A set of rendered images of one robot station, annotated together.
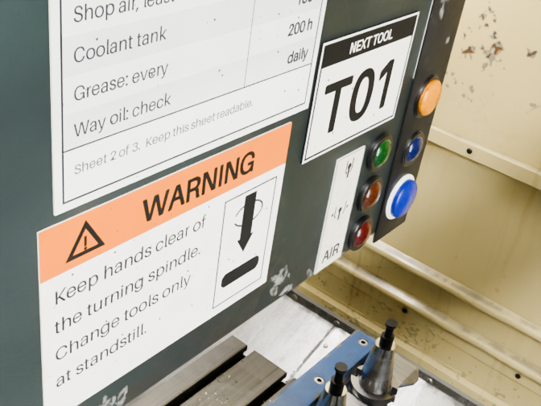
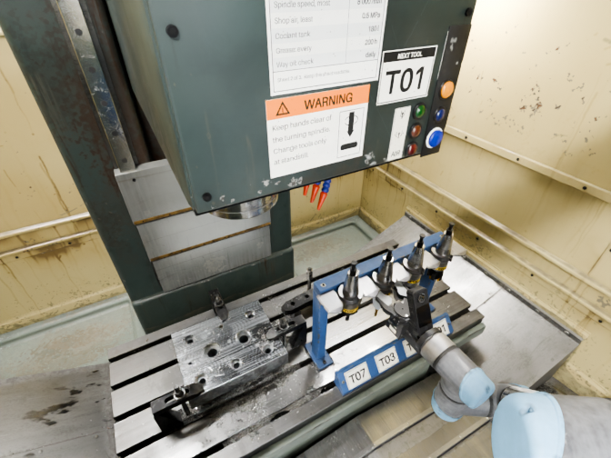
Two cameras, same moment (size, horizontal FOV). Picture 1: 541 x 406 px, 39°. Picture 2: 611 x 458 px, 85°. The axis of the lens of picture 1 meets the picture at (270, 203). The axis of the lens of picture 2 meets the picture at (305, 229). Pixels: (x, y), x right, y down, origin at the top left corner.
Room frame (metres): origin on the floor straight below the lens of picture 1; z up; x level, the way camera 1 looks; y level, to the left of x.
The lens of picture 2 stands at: (-0.12, -0.14, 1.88)
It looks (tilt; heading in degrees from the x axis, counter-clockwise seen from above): 38 degrees down; 27
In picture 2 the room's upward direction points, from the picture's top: straight up
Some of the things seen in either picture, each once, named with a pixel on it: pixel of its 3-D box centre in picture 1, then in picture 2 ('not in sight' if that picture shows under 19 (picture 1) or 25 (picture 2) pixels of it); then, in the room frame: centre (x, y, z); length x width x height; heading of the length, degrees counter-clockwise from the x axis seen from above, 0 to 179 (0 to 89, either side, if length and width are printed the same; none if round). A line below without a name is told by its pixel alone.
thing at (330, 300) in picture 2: not in sight; (332, 303); (0.41, 0.05, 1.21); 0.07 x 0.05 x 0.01; 55
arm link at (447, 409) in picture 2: not in sight; (457, 397); (0.40, -0.30, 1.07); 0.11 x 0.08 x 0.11; 113
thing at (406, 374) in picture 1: (394, 368); (455, 248); (0.78, -0.20, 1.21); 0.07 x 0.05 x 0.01; 55
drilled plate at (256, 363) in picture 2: not in sight; (228, 348); (0.30, 0.33, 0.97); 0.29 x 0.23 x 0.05; 145
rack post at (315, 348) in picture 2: not in sight; (319, 326); (0.44, 0.09, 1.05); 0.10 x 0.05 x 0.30; 55
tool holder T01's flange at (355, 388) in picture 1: (372, 388); (441, 253); (0.73, -0.17, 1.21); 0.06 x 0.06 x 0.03
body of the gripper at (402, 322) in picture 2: not in sight; (412, 324); (0.48, -0.15, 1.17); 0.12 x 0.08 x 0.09; 55
